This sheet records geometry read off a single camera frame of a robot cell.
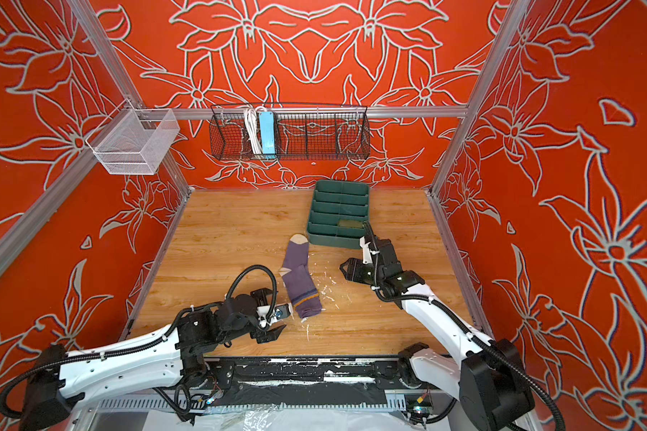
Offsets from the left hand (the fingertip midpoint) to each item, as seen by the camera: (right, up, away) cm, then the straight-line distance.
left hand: (280, 303), depth 76 cm
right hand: (+19, +10, +6) cm, 22 cm away
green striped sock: (+23, +22, +25) cm, 41 cm away
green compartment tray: (+19, +28, +28) cm, 43 cm away
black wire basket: (+5, +56, +22) cm, 61 cm away
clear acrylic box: (-54, +52, +16) cm, 77 cm away
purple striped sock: (+6, -1, +12) cm, 14 cm away
